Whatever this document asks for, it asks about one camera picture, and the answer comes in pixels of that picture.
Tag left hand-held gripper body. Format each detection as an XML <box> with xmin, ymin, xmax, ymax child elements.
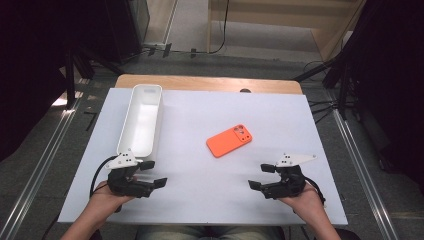
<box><xmin>105</xmin><ymin>149</ymin><xmax>156</xmax><ymax>199</ymax></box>

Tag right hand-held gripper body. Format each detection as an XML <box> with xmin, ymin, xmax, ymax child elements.
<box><xmin>260</xmin><ymin>153</ymin><xmax>318</xmax><ymax>200</ymax></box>

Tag white plastic bin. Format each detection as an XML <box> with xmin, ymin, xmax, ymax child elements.
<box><xmin>116</xmin><ymin>83</ymin><xmax>165</xmax><ymax>164</ymax></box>

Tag orange phone case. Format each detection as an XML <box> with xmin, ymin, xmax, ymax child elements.
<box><xmin>205</xmin><ymin>123</ymin><xmax>253</xmax><ymax>159</ymax></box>

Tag person's left hand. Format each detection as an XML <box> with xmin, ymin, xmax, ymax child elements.
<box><xmin>88</xmin><ymin>181</ymin><xmax>134</xmax><ymax>218</ymax></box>

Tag person's right hand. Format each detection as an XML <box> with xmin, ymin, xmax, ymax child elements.
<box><xmin>278</xmin><ymin>183</ymin><xmax>324</xmax><ymax>221</ymax></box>

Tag white board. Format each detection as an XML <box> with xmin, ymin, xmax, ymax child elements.
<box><xmin>57</xmin><ymin>87</ymin><xmax>349</xmax><ymax>226</ymax></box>

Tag person's legs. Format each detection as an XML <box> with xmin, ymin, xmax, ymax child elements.
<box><xmin>134</xmin><ymin>224</ymin><xmax>284</xmax><ymax>240</ymax></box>

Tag wooden table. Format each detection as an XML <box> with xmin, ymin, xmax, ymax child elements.
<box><xmin>114</xmin><ymin>73</ymin><xmax>304</xmax><ymax>95</ymax></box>

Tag black metal stand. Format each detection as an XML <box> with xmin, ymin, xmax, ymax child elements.
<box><xmin>293</xmin><ymin>49</ymin><xmax>354</xmax><ymax>121</ymax></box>
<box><xmin>64</xmin><ymin>43</ymin><xmax>124</xmax><ymax>109</ymax></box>

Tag black cabinet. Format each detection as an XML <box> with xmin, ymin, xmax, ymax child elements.
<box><xmin>99</xmin><ymin>0</ymin><xmax>151</xmax><ymax>64</ymax></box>

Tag dark curtain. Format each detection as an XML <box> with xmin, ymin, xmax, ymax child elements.
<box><xmin>346</xmin><ymin>0</ymin><xmax>424</xmax><ymax>188</ymax></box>
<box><xmin>0</xmin><ymin>0</ymin><xmax>108</xmax><ymax>161</ymax></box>

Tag right hand-held gripper cable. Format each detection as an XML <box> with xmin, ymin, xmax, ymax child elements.
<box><xmin>303</xmin><ymin>175</ymin><xmax>327</xmax><ymax>205</ymax></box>

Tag hand-held gripper cable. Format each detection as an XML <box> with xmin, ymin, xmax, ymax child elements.
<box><xmin>89</xmin><ymin>155</ymin><xmax>119</xmax><ymax>199</ymax></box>
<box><xmin>303</xmin><ymin>175</ymin><xmax>327</xmax><ymax>205</ymax></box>

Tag left hand-held gripper cable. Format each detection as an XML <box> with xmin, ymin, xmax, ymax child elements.
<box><xmin>89</xmin><ymin>155</ymin><xmax>119</xmax><ymax>199</ymax></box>

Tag metal floor rail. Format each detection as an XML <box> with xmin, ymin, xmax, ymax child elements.
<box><xmin>0</xmin><ymin>98</ymin><xmax>83</xmax><ymax>240</ymax></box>
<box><xmin>331</xmin><ymin>108</ymin><xmax>401</xmax><ymax>240</ymax></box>

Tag black floor cable bundle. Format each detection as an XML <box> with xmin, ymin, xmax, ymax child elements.
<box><xmin>306</xmin><ymin>59</ymin><xmax>341</xmax><ymax>124</ymax></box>

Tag light wooden frame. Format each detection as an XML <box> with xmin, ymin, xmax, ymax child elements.
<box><xmin>206</xmin><ymin>0</ymin><xmax>368</xmax><ymax>63</ymax></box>

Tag black hanging cable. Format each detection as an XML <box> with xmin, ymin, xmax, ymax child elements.
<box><xmin>199</xmin><ymin>0</ymin><xmax>231</xmax><ymax>55</ymax></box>

